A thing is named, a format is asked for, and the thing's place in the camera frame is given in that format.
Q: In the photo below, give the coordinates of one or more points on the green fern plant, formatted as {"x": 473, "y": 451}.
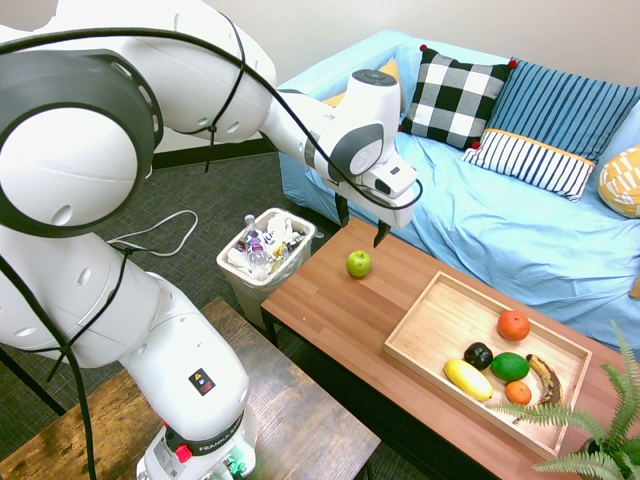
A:
{"x": 622, "y": 380}

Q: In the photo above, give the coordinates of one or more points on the white navy striped pillow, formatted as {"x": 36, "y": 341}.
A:
{"x": 530, "y": 162}

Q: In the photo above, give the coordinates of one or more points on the light wooden tray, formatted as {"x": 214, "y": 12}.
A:
{"x": 440, "y": 320}

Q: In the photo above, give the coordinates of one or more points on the reddish wooden coffee table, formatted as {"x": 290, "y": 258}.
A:
{"x": 325, "y": 310}

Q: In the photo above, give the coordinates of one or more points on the overripe brown banana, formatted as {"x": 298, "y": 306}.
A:
{"x": 550, "y": 380}

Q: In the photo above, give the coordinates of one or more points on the black metal frame bar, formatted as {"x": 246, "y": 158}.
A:
{"x": 30, "y": 380}

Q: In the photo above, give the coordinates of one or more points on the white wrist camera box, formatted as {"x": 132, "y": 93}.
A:
{"x": 400, "y": 172}

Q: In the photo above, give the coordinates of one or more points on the green apple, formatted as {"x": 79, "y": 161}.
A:
{"x": 359, "y": 265}

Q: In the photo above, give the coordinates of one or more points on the clear plastic bottle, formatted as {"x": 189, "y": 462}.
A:
{"x": 257, "y": 252}

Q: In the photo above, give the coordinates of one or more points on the green lime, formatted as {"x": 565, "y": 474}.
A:
{"x": 510, "y": 367}

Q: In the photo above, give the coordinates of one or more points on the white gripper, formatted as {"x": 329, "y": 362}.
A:
{"x": 404, "y": 215}

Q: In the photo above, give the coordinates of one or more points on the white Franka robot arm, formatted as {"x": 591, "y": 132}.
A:
{"x": 75, "y": 165}

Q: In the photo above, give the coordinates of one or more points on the plain yellow pillow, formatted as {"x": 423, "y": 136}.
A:
{"x": 392, "y": 70}

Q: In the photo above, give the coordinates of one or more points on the rustic dark wood table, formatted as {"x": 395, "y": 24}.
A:
{"x": 300, "y": 425}

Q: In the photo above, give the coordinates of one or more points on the small orange fruit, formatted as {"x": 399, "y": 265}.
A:
{"x": 518, "y": 393}

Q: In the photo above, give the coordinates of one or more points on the black white checkered pillow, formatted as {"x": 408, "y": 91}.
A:
{"x": 450, "y": 100}

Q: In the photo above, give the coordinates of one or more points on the blue striped pillow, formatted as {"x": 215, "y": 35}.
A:
{"x": 560, "y": 110}

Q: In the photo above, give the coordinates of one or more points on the black avocado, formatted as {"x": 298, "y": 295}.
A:
{"x": 478, "y": 356}

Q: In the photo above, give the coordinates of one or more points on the small orange object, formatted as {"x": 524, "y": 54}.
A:
{"x": 636, "y": 286}

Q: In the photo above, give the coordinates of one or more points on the crumpled white plastic wrapper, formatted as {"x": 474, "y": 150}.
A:
{"x": 280, "y": 227}

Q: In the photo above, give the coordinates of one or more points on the yellow white patterned pillow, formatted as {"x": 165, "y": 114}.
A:
{"x": 622, "y": 182}

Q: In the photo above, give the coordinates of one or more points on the dark plant pot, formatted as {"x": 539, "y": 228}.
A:
{"x": 595, "y": 446}

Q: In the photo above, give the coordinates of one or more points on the white trash bin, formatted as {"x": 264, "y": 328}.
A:
{"x": 250, "y": 295}

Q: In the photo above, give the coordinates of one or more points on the light blue sofa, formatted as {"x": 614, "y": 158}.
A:
{"x": 500, "y": 235}

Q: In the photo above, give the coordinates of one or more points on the large orange fruit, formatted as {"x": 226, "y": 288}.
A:
{"x": 513, "y": 326}

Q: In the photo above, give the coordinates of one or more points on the yellow squash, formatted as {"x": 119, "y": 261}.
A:
{"x": 467, "y": 379}

